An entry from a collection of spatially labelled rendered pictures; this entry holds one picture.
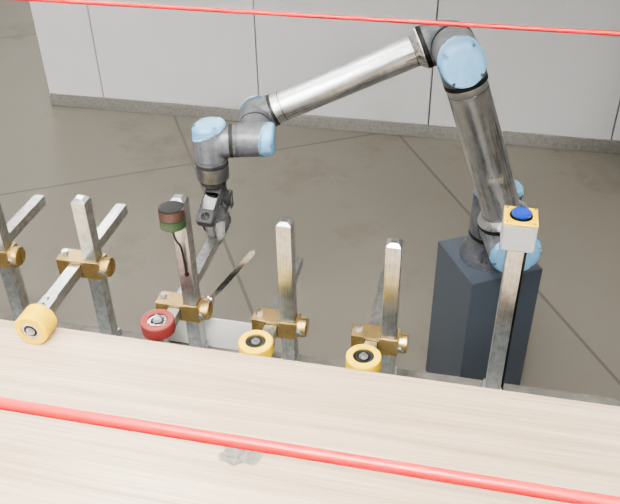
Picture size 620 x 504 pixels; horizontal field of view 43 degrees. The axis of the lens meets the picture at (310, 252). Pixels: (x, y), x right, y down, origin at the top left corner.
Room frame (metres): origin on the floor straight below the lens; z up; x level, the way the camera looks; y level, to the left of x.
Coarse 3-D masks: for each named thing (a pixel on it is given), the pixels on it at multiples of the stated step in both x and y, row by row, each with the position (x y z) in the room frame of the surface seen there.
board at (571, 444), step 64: (0, 320) 1.44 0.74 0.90; (0, 384) 1.22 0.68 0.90; (64, 384) 1.22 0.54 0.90; (128, 384) 1.21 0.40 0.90; (192, 384) 1.21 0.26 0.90; (256, 384) 1.21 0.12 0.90; (320, 384) 1.20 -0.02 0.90; (384, 384) 1.20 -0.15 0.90; (448, 384) 1.20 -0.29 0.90; (0, 448) 1.04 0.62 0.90; (64, 448) 1.04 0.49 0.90; (128, 448) 1.04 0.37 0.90; (192, 448) 1.03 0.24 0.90; (320, 448) 1.03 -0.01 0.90; (384, 448) 1.02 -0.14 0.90; (448, 448) 1.02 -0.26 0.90; (512, 448) 1.02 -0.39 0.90; (576, 448) 1.02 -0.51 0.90
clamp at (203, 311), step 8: (168, 296) 1.55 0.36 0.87; (176, 296) 1.55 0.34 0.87; (160, 304) 1.53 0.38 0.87; (168, 304) 1.52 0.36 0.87; (176, 304) 1.52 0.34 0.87; (184, 304) 1.52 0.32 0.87; (200, 304) 1.52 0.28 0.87; (208, 304) 1.52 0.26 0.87; (184, 312) 1.51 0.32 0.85; (192, 312) 1.51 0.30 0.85; (200, 312) 1.50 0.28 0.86; (208, 312) 1.51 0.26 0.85; (184, 320) 1.51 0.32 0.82; (192, 320) 1.51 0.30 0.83; (200, 320) 1.51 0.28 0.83
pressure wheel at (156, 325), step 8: (152, 312) 1.45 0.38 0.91; (160, 312) 1.45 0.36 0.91; (168, 312) 1.45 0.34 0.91; (144, 320) 1.42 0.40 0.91; (152, 320) 1.42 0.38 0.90; (160, 320) 1.42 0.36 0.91; (168, 320) 1.42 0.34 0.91; (144, 328) 1.39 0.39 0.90; (152, 328) 1.39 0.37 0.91; (160, 328) 1.39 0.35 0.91; (168, 328) 1.39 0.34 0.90; (144, 336) 1.39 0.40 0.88; (152, 336) 1.38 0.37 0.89; (160, 336) 1.38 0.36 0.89; (168, 336) 1.39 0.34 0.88
